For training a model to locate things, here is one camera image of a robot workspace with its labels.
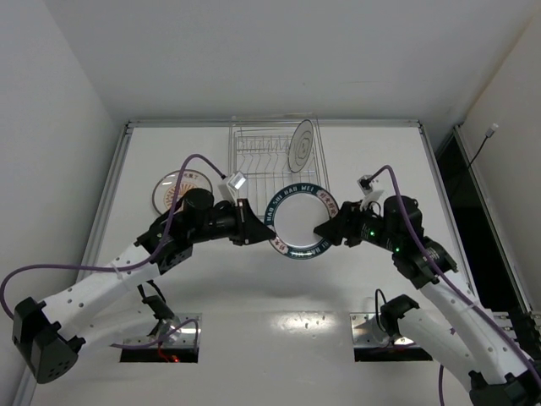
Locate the white plate wide green band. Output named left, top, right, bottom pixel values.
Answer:
left=263, top=183, right=339, bottom=260

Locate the white plate orange sunburst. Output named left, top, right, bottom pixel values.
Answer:
left=152, top=169, right=213, bottom=215

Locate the white plate thin green rim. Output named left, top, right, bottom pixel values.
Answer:
left=287, top=119, right=314, bottom=173

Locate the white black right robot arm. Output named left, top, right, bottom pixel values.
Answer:
left=314, top=196, right=540, bottom=405

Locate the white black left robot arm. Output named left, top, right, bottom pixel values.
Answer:
left=12, top=189, right=276, bottom=384

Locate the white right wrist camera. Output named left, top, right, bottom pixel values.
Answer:
left=358, top=175, right=384, bottom=210

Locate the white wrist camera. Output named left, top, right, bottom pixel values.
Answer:
left=358, top=175, right=384, bottom=210
left=217, top=171, right=246, bottom=204

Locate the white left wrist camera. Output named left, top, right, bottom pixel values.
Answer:
left=217, top=171, right=246, bottom=204

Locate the metal wire dish rack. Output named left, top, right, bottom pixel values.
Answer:
left=229, top=112, right=330, bottom=211

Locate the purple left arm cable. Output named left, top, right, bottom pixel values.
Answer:
left=0, top=154, right=229, bottom=352

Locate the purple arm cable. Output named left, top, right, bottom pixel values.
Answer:
left=0, top=154, right=229, bottom=352
left=367, top=164, right=541, bottom=406

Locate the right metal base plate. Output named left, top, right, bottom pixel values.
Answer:
left=349, top=312, right=419, bottom=350

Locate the metal base plate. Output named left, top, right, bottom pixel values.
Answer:
left=349, top=312, right=419, bottom=350
left=117, top=313, right=202, bottom=352

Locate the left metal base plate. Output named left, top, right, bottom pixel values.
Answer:
left=117, top=313, right=202, bottom=352

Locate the black cable white plug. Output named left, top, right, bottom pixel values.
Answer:
left=467, top=123, right=499, bottom=171

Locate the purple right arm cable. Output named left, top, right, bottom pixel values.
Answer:
left=367, top=164, right=541, bottom=406

